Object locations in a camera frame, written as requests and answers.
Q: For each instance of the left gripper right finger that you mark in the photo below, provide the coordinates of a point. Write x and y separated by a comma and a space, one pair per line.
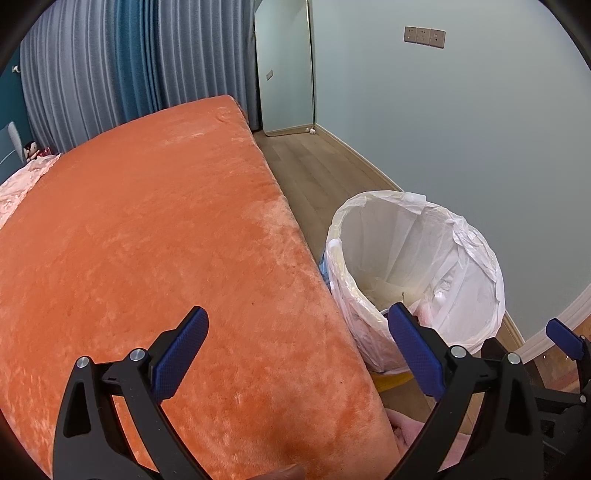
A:
506, 442

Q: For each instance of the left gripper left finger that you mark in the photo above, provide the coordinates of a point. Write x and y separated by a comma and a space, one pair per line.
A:
89, 441

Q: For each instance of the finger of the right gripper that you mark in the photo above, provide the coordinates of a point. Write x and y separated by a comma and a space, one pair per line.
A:
565, 423

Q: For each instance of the yellow trash bin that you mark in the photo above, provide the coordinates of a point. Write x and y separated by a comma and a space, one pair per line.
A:
388, 381

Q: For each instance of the white trash bag liner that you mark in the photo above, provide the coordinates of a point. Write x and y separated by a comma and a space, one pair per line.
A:
385, 247

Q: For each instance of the person's left hand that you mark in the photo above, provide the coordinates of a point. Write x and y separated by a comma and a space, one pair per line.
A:
292, 472

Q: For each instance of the pink sleeve clothing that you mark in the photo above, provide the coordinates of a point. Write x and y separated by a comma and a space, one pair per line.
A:
407, 430

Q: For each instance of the orange plush bed blanket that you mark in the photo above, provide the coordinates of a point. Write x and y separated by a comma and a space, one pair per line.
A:
130, 230

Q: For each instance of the pink bed sheet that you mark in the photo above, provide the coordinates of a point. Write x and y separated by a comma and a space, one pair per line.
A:
15, 188

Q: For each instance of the small plush toy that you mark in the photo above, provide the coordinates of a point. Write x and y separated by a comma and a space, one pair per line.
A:
33, 151

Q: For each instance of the blue padded headboard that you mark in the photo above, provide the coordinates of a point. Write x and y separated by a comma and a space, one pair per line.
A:
11, 152

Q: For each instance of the grey blue curtain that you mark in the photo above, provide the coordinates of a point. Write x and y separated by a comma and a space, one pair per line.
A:
90, 66

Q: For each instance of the brown wall switch panel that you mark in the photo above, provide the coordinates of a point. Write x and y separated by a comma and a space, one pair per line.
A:
425, 36

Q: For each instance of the standing mirror gold frame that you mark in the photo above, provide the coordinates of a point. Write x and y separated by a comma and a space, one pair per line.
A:
284, 63

